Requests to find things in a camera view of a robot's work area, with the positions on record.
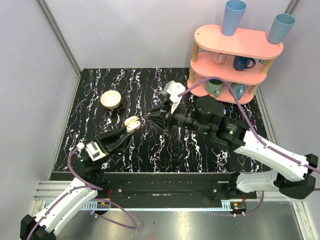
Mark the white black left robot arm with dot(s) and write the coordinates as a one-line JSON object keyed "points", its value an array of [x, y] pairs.
{"points": [[85, 163]]}

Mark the light blue plastic cup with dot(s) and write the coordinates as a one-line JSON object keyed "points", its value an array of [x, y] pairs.
{"points": [[281, 26], [233, 13]]}

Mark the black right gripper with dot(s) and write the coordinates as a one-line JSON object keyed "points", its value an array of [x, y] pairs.
{"points": [[154, 112]]}

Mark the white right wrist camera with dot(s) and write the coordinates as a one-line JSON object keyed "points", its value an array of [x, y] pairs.
{"points": [[171, 91]]}

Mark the dark blue ceramic mug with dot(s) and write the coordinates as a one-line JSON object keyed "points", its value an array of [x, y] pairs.
{"points": [[241, 63]]}

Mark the pink ceramic mug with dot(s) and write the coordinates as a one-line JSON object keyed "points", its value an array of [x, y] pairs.
{"points": [[219, 58]]}

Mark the light blue ceramic mug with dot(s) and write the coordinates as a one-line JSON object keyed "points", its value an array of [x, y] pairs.
{"points": [[238, 89]]}

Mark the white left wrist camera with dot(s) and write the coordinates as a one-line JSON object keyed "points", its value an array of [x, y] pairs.
{"points": [[94, 151]]}

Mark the white earbud case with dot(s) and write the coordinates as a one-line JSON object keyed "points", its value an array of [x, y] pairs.
{"points": [[132, 123]]}

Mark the aluminium frame rail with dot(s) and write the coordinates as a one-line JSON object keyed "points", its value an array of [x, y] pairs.
{"points": [[59, 35]]}

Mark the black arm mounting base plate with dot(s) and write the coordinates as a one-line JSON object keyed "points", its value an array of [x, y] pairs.
{"points": [[221, 186]]}

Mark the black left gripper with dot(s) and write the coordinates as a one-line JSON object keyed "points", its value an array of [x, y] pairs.
{"points": [[102, 141]]}

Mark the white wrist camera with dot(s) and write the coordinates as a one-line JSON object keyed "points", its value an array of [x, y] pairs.
{"points": [[94, 151], [171, 91]]}

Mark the teal ceramic mug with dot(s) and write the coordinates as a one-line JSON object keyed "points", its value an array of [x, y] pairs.
{"points": [[214, 87]]}

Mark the pink three-tier wooden shelf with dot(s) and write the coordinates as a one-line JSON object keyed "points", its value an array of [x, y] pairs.
{"points": [[245, 42]]}

